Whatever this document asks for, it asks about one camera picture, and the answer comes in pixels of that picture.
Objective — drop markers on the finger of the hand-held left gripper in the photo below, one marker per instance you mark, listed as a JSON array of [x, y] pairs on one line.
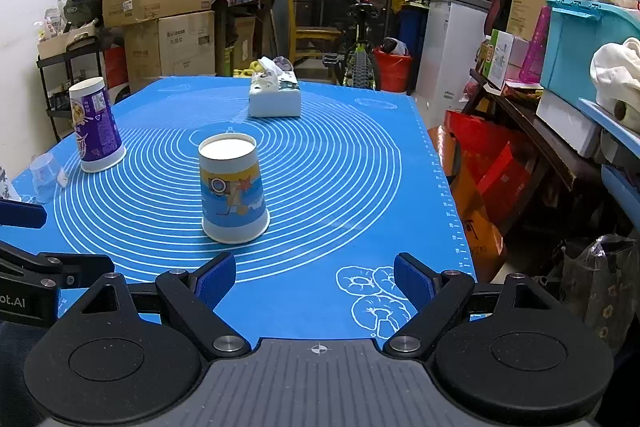
[[22, 214], [80, 268]]

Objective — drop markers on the plain brown cardboard box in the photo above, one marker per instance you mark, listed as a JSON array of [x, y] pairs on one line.
[[172, 47]]

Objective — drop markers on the black bicycle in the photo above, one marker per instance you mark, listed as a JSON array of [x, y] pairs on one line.
[[359, 57]]

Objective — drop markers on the pink box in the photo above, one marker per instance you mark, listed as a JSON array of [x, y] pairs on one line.
[[536, 47]]

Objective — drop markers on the blue silicone baking mat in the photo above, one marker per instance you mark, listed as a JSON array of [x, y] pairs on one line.
[[340, 207]]

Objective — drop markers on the white and green box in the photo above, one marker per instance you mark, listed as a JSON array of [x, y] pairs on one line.
[[502, 57]]

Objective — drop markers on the flat white box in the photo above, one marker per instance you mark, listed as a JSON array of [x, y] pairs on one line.
[[567, 122]]

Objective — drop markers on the red plastic bucket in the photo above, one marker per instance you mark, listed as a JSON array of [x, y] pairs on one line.
[[392, 72]]

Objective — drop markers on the white chest freezer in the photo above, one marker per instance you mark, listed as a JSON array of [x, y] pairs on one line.
[[450, 52]]

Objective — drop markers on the black bag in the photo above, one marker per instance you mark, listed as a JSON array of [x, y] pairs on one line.
[[82, 4]]

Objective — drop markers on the dark transparent plastic bag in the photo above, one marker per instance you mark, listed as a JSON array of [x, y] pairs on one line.
[[600, 287]]

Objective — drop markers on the turquoise plastic storage bin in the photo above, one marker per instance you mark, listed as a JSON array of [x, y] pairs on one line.
[[575, 52]]

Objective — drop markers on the clear plastic cup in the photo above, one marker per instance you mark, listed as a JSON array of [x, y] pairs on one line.
[[46, 177]]

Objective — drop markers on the white tissue pack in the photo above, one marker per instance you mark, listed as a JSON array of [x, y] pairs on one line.
[[275, 99]]

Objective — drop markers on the cream white cloth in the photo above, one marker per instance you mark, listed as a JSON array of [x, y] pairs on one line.
[[617, 72]]

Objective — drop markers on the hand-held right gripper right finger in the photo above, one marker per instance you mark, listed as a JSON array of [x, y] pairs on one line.
[[412, 281]]

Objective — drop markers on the yellow toy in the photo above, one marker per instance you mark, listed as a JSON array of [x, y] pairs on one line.
[[246, 69]]

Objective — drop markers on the wooden chair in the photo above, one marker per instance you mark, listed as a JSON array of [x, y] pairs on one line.
[[310, 34]]

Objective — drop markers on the blue cartoon paper cup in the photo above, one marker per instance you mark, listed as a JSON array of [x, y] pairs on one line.
[[232, 197]]

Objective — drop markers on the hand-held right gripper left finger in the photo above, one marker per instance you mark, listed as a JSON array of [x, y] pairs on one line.
[[216, 281]]

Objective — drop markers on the black metal shelf rack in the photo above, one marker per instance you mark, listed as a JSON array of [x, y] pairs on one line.
[[60, 57]]

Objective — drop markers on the orange paper bag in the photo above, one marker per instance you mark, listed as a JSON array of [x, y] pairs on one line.
[[477, 232]]

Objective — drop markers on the dark wooden side table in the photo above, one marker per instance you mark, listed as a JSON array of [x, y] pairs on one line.
[[540, 142]]

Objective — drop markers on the dark cluttered table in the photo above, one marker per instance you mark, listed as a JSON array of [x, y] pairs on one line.
[[245, 7]]

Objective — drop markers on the purple printed paper cup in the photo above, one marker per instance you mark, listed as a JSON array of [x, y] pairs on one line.
[[95, 127]]

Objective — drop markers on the red paper bag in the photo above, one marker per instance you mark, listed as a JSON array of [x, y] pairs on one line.
[[495, 172]]

